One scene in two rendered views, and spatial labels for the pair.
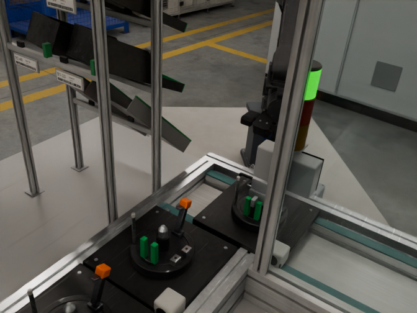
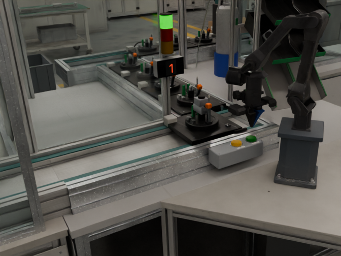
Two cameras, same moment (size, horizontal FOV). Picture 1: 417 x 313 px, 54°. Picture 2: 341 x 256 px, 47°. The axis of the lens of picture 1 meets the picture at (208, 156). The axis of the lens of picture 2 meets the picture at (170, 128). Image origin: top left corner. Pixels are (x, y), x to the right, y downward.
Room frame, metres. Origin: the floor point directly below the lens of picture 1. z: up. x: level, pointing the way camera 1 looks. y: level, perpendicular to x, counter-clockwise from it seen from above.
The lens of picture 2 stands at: (1.47, -1.50, 1.65)
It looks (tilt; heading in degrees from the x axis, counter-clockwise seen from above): 25 degrees down; 121
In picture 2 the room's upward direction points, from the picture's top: 2 degrees counter-clockwise
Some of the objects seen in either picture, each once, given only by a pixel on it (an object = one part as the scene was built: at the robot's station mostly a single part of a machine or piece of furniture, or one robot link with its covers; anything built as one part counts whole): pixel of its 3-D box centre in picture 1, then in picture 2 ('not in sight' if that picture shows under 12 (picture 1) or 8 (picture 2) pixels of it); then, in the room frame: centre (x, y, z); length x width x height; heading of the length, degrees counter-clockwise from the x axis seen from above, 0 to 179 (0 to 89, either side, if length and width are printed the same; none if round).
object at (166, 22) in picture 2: not in sight; (166, 21); (0.67, -0.15, 1.38); 0.05 x 0.05 x 0.05
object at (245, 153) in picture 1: (268, 138); (298, 152); (1.23, -0.20, 0.96); 0.15 x 0.15 x 0.20; 9
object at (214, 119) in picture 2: (259, 210); (201, 121); (0.81, -0.14, 0.98); 0.14 x 0.14 x 0.02
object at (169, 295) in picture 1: (162, 239); (191, 92); (0.65, 0.08, 1.01); 0.24 x 0.24 x 0.13; 58
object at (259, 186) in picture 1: (262, 186); (200, 102); (0.80, -0.13, 1.06); 0.08 x 0.04 x 0.07; 148
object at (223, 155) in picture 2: not in sight; (236, 151); (1.01, -0.24, 0.93); 0.21 x 0.07 x 0.06; 58
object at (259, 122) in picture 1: (267, 123); (243, 94); (1.00, -0.15, 1.13); 0.07 x 0.07 x 0.06; 56
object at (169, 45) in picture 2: not in sight; (167, 46); (0.67, -0.15, 1.28); 0.05 x 0.05 x 0.05
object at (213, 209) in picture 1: (258, 216); (201, 125); (0.81, -0.14, 0.96); 0.24 x 0.24 x 0.02; 58
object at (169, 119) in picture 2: not in sight; (170, 121); (0.68, -0.17, 0.97); 0.05 x 0.05 x 0.04; 58
